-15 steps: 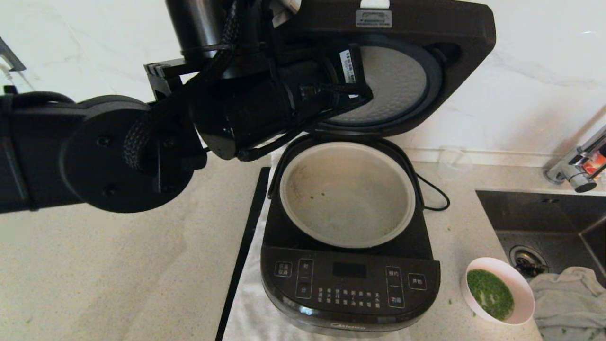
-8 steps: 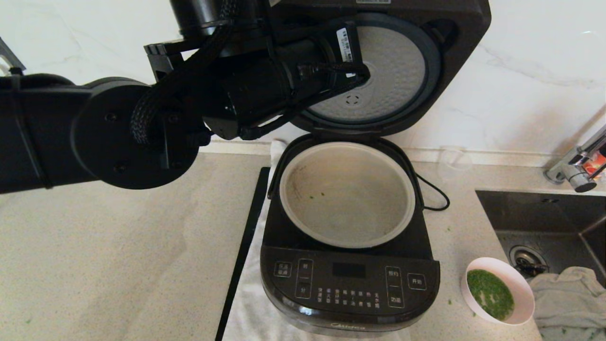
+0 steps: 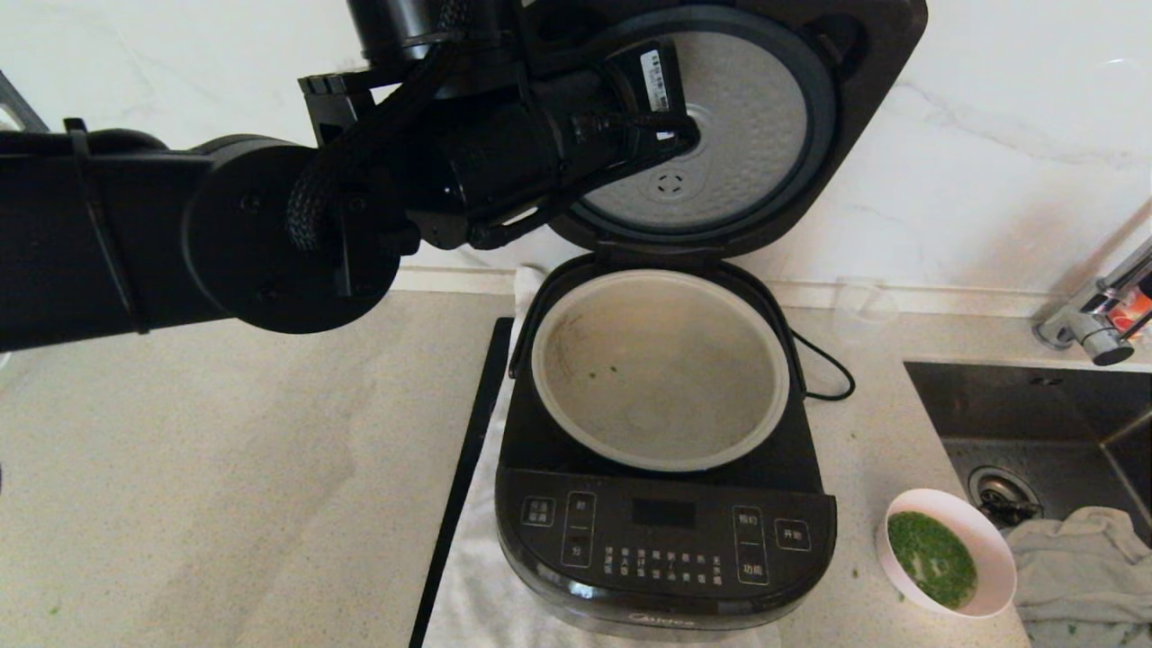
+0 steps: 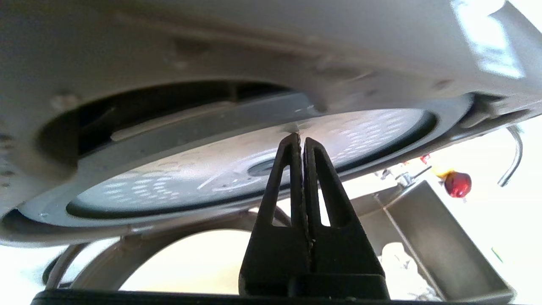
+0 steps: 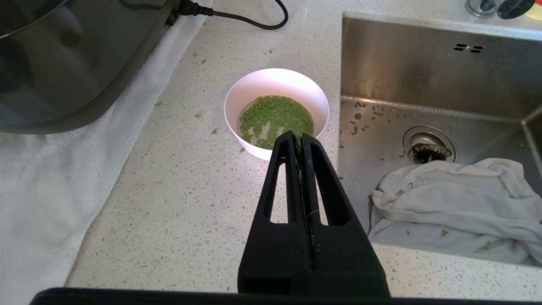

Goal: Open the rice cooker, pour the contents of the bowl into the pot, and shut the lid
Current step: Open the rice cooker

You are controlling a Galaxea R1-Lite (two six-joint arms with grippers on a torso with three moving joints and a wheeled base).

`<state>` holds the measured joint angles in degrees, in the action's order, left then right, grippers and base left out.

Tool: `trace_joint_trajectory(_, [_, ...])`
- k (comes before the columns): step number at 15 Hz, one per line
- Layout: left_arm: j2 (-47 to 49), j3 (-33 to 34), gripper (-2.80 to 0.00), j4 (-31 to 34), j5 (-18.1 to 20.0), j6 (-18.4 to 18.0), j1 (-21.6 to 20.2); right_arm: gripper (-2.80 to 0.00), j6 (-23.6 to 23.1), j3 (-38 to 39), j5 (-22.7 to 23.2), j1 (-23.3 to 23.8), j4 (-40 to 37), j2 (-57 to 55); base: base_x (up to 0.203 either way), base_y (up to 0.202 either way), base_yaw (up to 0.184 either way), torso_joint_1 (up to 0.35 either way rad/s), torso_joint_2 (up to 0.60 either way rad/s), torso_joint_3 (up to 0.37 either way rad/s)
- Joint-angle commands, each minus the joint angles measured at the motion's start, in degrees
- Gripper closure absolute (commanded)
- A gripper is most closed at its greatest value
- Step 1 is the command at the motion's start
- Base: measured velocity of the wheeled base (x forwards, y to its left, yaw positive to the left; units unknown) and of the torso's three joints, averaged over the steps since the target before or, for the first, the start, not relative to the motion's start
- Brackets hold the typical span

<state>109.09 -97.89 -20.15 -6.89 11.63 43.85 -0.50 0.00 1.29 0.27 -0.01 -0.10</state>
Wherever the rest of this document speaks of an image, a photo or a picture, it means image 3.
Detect black flat strip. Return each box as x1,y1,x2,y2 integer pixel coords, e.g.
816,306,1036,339
409,317,516,648

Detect white towel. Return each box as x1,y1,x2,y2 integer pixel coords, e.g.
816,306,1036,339
423,265,784,648

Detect chrome faucet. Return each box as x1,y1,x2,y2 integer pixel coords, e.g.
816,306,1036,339
1030,236,1152,366

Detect white round bowl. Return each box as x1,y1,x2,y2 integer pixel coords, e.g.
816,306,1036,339
877,489,1018,618

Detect black power cord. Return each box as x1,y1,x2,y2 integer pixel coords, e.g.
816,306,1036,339
792,331,856,402

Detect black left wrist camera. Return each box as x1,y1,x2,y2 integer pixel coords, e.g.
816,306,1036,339
601,40,689,118

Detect metal sink drain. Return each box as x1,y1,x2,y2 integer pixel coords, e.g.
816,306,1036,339
967,466,1045,530

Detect orange object behind faucet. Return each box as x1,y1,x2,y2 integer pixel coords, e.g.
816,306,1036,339
1111,292,1152,338

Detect grey inner cooking pot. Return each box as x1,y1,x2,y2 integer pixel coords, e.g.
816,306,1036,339
531,268,791,473

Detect stainless steel sink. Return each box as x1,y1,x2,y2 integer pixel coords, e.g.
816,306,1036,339
903,362,1152,550

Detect grey crumpled cloth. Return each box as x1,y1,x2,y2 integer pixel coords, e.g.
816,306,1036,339
1001,507,1152,648

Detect chopped green vegetables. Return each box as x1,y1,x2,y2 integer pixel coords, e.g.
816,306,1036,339
887,511,978,609

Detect clear plastic cup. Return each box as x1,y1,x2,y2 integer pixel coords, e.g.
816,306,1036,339
830,277,899,347

